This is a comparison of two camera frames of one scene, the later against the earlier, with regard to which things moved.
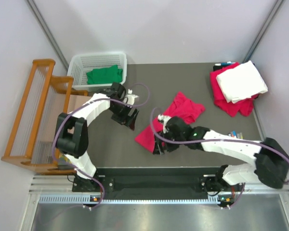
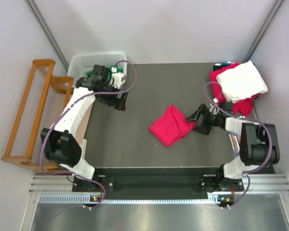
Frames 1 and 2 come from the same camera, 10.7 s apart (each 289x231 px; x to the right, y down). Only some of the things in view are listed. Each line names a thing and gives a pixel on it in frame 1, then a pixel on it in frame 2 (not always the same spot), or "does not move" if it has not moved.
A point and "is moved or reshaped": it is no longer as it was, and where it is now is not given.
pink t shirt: x=182 y=107 is moved or reshaped
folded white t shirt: x=241 y=82 does not move
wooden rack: x=45 y=99 does not move
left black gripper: x=124 y=115 to x=116 y=102
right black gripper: x=159 y=149 to x=204 y=128
